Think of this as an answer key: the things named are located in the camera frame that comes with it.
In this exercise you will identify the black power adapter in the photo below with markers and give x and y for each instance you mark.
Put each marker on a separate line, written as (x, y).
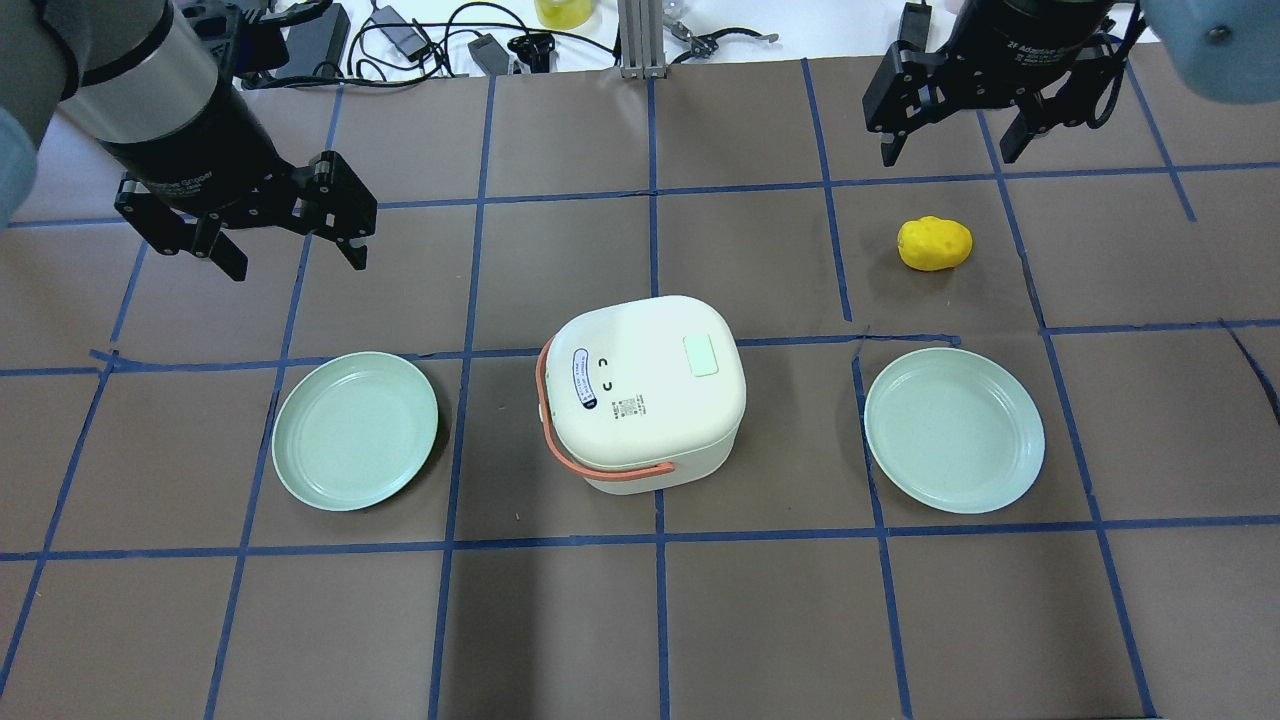
(490, 56)

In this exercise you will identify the green plate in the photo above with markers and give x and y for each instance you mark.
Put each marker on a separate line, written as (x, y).
(954, 430)
(354, 431)

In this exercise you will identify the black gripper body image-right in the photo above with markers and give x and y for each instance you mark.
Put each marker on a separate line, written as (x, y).
(1020, 42)

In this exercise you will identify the aluminium profile post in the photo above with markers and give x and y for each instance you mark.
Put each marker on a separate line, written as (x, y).
(640, 38)

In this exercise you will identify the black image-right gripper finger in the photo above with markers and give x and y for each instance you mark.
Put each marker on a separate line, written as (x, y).
(912, 89)
(1087, 98)

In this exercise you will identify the black box device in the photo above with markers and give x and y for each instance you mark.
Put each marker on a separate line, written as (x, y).
(315, 47)

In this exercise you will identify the right green plate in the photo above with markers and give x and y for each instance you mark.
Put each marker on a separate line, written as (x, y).
(954, 430)

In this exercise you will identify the metal pliers tool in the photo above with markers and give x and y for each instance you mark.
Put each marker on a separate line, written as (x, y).
(706, 45)

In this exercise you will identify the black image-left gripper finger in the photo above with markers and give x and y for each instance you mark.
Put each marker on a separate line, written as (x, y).
(167, 232)
(325, 198)

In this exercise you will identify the white rice cooker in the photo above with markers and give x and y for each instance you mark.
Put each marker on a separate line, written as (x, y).
(642, 396)

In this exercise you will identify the yellow cup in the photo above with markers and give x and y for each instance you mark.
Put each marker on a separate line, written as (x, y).
(563, 14)

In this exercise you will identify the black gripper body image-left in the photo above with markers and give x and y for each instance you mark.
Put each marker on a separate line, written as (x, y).
(196, 143)

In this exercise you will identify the yellow potato toy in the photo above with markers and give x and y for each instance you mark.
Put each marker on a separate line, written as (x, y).
(932, 244)

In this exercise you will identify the left green plate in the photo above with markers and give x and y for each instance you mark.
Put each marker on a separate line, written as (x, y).
(354, 431)

